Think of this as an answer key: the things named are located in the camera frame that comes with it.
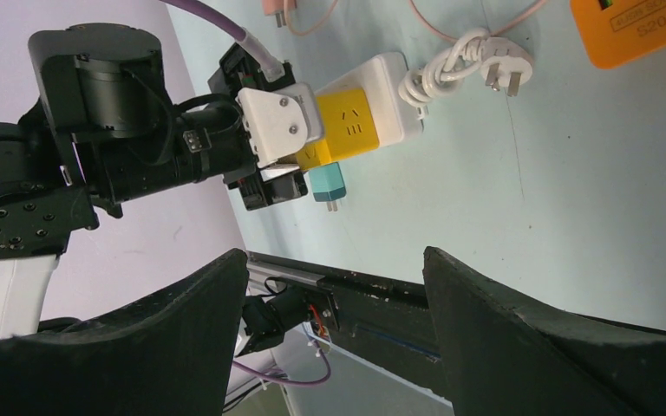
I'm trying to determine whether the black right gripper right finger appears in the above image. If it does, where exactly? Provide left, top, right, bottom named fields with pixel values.
left=422, top=247, right=666, bottom=415

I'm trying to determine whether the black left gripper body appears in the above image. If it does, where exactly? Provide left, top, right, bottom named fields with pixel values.
left=207, top=45, right=309, bottom=211

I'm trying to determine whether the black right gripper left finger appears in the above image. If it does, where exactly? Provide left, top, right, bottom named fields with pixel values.
left=0, top=249, right=249, bottom=415

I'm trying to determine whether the yellow cube socket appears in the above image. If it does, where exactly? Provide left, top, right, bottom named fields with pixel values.
left=295, top=88, right=380, bottom=171

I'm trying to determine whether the white multicolour power strip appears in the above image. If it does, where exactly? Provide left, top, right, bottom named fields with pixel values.
left=316, top=52, right=424, bottom=147

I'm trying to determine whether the orange power strip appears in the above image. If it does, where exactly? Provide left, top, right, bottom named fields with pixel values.
left=569, top=0, right=666, bottom=69

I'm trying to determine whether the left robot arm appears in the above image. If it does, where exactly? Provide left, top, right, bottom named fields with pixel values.
left=0, top=23, right=307, bottom=338

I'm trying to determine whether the small teal plug adapter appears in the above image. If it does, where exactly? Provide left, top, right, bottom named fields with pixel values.
left=308, top=162, right=347, bottom=212

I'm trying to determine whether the pink usb charger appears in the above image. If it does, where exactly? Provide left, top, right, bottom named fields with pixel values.
left=261, top=0, right=297, bottom=28

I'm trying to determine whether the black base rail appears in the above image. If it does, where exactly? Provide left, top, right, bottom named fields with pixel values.
left=247, top=253, right=452, bottom=404

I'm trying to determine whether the white cable with plug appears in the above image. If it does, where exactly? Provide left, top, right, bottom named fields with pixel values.
left=397, top=27, right=535, bottom=107

